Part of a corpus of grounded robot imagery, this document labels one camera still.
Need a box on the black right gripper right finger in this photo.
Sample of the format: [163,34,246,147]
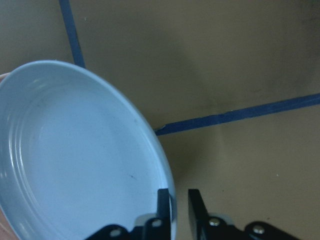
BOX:
[188,189,234,240]

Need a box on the pink plate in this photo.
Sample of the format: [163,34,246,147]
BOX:
[0,72,10,82]

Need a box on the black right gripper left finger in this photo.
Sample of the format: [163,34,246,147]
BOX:
[142,188,171,240]

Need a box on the blue plate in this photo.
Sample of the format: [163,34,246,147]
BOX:
[0,60,177,240]

